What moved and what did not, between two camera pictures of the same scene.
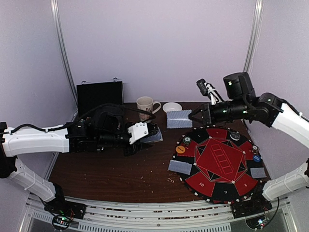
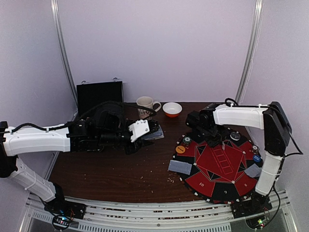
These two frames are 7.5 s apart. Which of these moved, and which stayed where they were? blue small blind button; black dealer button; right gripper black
Moved: right gripper black
Stayed: black dealer button; blue small blind button
